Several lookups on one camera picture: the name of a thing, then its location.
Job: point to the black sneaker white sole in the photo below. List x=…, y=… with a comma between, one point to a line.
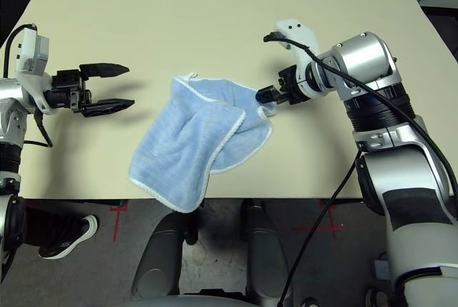
x=71, y=239

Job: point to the blue-grey box on floor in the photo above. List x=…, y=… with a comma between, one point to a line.
x=381, y=269

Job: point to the light blue towel white trim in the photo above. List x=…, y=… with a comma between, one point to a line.
x=179, y=149

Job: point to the red tape floor mark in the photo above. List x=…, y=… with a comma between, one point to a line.
x=117, y=221

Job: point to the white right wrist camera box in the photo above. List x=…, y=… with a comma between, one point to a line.
x=297, y=31

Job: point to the yellowish sneaker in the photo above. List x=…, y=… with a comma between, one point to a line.
x=377, y=298

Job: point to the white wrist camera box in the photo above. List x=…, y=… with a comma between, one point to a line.
x=30, y=49
x=297, y=31

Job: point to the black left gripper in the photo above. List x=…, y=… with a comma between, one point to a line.
x=68, y=88

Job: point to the black trouser leg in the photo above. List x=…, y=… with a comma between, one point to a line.
x=43, y=224

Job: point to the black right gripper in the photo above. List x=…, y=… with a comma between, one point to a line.
x=291, y=87

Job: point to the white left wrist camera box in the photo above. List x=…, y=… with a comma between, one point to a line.
x=30, y=49

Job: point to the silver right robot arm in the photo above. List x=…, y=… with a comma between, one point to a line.
x=365, y=53

